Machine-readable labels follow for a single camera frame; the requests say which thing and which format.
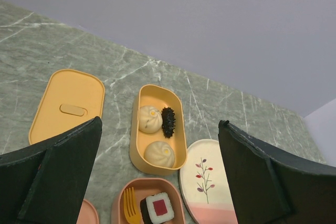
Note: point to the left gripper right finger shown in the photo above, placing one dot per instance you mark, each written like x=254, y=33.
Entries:
x=270, y=185

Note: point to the pink and cream plate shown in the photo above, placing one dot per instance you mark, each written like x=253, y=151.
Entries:
x=204, y=185

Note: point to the pink lunch box lid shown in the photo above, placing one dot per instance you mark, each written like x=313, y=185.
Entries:
x=87, y=214

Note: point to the black sea cucumber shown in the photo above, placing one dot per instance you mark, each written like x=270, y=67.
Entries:
x=168, y=121

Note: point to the pink lunch box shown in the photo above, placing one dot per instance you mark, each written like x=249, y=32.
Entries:
x=144, y=187

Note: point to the red sushi roll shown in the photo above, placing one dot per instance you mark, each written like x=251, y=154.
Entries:
x=156, y=209

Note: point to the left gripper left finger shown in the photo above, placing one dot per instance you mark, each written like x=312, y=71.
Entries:
x=46, y=182

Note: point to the orange lunch box lid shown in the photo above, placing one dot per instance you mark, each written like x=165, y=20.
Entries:
x=71, y=98

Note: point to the orange lunch box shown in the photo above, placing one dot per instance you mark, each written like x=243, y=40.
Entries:
x=159, y=98

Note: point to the orange plastic fork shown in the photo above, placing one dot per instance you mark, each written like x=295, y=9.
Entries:
x=131, y=209

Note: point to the steamed bun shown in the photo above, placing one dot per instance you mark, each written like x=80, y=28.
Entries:
x=150, y=119
x=160, y=153

